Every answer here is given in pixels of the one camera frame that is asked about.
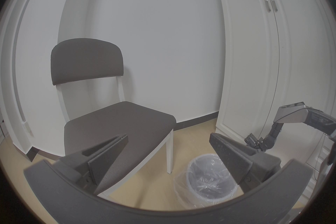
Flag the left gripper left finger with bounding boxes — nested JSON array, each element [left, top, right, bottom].
[[56, 133, 130, 196]]

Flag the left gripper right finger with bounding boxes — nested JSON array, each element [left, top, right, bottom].
[[209, 132, 282, 194]]

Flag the white trash bin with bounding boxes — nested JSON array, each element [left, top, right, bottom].
[[186, 154, 237, 201]]

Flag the clear plastic bag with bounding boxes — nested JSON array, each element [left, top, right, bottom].
[[173, 154, 238, 208]]

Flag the white wardrobe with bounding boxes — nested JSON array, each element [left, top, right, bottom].
[[213, 0, 336, 208]]

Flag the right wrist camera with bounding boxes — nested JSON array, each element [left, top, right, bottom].
[[244, 133, 261, 150]]

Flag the grey chair with white frame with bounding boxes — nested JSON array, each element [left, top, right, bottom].
[[50, 38, 177, 198]]

